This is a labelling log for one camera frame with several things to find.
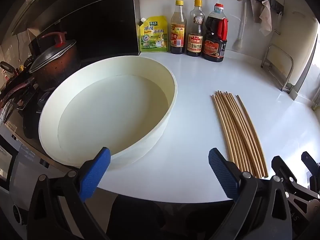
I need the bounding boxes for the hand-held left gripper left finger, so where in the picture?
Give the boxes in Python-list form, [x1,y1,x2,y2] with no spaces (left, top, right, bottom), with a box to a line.
[26,147,112,240]

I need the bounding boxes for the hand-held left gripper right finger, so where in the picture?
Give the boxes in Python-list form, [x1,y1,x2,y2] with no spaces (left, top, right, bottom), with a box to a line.
[208,148,293,240]

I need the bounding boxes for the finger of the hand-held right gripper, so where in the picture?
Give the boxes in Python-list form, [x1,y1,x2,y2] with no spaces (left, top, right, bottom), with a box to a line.
[301,151,320,180]
[272,156,313,201]

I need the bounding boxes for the pile of wooden chopsticks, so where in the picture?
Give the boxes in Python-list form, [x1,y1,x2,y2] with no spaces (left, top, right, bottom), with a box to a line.
[212,90,269,179]

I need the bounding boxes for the white round tray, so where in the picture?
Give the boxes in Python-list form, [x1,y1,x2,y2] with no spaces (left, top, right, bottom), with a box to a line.
[38,55,178,168]

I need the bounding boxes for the black gas stove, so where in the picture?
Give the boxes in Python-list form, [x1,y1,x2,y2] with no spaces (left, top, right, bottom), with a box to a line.
[0,80,58,140]

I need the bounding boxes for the glass pot lid red knob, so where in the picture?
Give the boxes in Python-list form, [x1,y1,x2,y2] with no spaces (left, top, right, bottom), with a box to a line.
[29,31,77,73]

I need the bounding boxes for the yellow-capped soy sauce bottle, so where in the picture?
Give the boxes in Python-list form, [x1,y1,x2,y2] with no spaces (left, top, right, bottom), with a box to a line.
[186,0,204,57]

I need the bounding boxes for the yellow-capped vinegar bottle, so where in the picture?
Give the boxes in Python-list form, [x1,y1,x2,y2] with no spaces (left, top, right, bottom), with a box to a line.
[170,0,187,55]

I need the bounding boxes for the yellow seasoning pouch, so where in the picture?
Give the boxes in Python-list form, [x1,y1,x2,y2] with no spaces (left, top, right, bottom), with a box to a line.
[137,16,168,53]

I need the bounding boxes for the beige hanging rag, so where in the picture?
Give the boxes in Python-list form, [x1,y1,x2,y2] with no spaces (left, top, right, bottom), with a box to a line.
[250,0,272,37]

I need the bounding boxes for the black range hood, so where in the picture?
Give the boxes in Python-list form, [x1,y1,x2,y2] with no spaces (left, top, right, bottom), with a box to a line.
[11,0,139,55]

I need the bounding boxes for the metal wire rack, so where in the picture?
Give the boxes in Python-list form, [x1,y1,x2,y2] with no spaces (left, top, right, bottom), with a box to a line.
[261,44,295,94]

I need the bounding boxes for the brown pot with red handle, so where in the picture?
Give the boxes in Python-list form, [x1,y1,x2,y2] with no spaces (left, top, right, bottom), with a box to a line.
[0,44,80,109]

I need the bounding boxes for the red-handled soy sauce jug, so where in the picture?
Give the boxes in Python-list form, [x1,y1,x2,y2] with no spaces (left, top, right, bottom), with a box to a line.
[202,3,228,62]

